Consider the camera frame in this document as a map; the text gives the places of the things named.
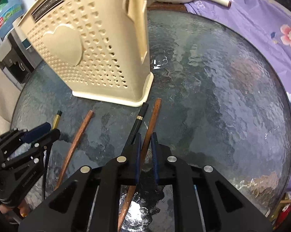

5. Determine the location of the blue water jug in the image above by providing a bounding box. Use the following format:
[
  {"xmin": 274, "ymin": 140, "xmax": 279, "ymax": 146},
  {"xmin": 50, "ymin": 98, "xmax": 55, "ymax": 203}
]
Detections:
[{"xmin": 0, "ymin": 0, "xmax": 24, "ymax": 39}]

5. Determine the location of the brown wooden chopstick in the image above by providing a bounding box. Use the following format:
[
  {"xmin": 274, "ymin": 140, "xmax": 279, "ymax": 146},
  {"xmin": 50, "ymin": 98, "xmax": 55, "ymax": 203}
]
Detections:
[
  {"xmin": 54, "ymin": 110, "xmax": 94, "ymax": 190},
  {"xmin": 118, "ymin": 98, "xmax": 162, "ymax": 231}
]

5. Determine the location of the black thin-band chopstick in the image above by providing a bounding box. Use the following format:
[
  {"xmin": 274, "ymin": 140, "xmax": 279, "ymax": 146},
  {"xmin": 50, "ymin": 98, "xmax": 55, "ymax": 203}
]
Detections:
[{"xmin": 124, "ymin": 103, "xmax": 149, "ymax": 148}]

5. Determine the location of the purple floral cloth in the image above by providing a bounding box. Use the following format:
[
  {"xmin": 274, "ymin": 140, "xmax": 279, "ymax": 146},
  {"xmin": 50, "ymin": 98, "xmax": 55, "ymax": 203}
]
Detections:
[{"xmin": 185, "ymin": 0, "xmax": 291, "ymax": 191}]

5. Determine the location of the grey water dispenser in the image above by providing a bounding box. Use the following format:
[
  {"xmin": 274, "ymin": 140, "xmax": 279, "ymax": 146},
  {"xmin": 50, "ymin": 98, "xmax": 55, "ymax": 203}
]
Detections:
[{"xmin": 0, "ymin": 29, "xmax": 42, "ymax": 89}]

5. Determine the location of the dark wooden side table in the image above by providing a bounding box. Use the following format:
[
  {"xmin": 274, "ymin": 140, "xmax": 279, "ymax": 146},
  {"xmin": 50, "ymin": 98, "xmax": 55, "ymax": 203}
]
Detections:
[{"xmin": 147, "ymin": 2, "xmax": 187, "ymax": 13}]

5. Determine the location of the black gold-band chopstick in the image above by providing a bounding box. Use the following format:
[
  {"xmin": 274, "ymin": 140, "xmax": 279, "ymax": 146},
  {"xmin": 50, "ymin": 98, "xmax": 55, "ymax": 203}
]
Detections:
[{"xmin": 42, "ymin": 111, "xmax": 62, "ymax": 200}]

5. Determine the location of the cream plastic utensil holder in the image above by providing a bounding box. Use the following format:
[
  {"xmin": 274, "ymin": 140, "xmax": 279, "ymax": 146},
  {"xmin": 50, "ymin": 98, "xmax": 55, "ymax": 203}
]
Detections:
[{"xmin": 19, "ymin": 0, "xmax": 154, "ymax": 107}]

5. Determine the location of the person's left hand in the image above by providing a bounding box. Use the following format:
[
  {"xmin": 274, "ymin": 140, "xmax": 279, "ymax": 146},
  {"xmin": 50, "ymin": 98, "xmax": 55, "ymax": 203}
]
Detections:
[{"xmin": 0, "ymin": 198, "xmax": 30, "ymax": 219}]

